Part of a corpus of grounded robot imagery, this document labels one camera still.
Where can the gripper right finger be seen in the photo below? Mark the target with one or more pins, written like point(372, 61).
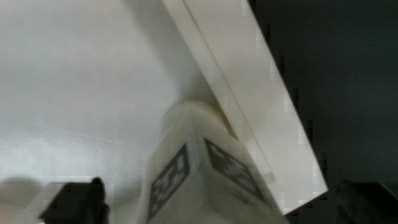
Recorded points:
point(366, 205)

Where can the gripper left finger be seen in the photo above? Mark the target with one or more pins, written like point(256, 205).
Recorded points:
point(78, 206)

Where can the white leg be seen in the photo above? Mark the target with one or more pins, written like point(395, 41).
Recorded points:
point(203, 187)

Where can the white square tabletop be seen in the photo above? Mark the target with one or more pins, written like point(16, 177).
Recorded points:
point(105, 60)

